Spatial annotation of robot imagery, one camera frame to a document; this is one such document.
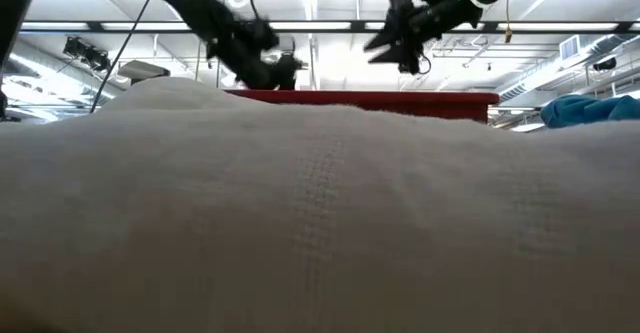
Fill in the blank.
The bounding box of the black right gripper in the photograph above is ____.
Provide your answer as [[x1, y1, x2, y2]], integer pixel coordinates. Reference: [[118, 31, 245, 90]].
[[363, 0, 485, 76]]

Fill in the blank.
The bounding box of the long black cable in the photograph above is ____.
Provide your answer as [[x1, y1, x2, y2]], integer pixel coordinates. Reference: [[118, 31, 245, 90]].
[[89, 0, 154, 114]]

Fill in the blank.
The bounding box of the red plastic laundry basket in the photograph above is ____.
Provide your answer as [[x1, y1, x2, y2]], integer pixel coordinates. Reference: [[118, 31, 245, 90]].
[[224, 89, 500, 124]]

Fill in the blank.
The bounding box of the yellow hanging cord with plug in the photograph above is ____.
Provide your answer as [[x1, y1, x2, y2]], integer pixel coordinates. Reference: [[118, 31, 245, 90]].
[[502, 0, 514, 44]]

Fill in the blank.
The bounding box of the bright blue towel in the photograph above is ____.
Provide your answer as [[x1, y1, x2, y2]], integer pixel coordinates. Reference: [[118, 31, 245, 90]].
[[539, 94, 640, 130]]

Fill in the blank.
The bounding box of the black ceiling track light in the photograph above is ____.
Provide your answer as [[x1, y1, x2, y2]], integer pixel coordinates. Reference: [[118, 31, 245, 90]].
[[62, 35, 112, 73]]

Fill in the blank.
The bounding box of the white knitted garment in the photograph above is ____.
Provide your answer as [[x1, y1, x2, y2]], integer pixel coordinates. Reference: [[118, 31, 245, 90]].
[[0, 76, 640, 333]]

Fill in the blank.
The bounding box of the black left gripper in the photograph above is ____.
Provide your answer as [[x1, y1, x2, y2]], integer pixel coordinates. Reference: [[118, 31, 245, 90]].
[[204, 18, 306, 92]]

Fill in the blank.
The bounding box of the clear spray bottle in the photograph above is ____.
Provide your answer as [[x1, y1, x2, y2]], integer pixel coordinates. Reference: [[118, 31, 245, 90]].
[[117, 59, 172, 82]]

